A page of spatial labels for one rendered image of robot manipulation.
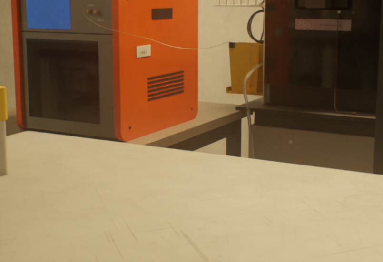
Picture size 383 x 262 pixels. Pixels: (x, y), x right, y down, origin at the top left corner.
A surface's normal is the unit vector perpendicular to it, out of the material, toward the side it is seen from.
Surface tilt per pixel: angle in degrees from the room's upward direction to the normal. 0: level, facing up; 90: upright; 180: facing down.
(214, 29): 90
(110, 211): 0
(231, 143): 90
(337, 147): 90
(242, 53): 93
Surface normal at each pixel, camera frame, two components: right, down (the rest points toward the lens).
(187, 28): 0.88, 0.09
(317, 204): 0.00, -0.98
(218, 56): -0.48, 0.16
